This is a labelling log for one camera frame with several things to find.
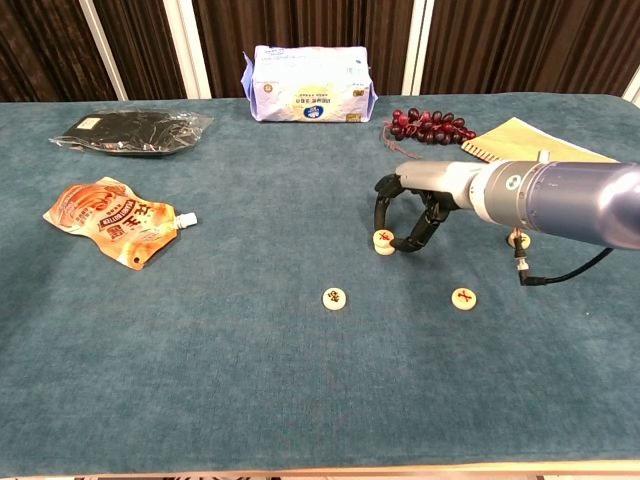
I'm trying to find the wide white frame post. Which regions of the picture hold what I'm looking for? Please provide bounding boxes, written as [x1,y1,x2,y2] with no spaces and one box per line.
[162,0,212,100]

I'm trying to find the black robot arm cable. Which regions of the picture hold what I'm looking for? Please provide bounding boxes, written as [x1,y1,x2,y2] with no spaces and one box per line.
[513,227,615,288]

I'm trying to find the white purple tissue pack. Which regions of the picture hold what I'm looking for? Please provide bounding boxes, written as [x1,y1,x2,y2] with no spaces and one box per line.
[241,44,379,124]

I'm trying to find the thin white frame post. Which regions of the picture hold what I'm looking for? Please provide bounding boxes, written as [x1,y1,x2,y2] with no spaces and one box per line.
[78,0,130,101]

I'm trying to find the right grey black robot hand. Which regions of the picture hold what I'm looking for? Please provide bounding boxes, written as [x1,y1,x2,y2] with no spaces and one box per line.
[373,159,485,255]

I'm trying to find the dark brown pleated curtain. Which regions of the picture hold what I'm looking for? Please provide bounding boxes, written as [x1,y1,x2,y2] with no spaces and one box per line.
[0,0,640,104]

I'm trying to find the black gloves in plastic bag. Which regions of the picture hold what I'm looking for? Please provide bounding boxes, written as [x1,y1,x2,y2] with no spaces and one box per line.
[48,109,215,158]

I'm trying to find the orange spout pouch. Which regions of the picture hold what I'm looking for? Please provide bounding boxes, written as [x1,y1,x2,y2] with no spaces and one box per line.
[42,176,199,271]

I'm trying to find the tan spiral notebook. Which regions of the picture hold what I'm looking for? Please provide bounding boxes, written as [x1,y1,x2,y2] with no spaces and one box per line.
[460,116,619,166]

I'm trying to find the teal tablecloth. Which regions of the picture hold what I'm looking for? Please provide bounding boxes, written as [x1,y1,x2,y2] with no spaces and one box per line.
[0,93,640,476]

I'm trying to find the dark red grape bunch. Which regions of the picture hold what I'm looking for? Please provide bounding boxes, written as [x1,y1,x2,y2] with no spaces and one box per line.
[382,107,478,160]

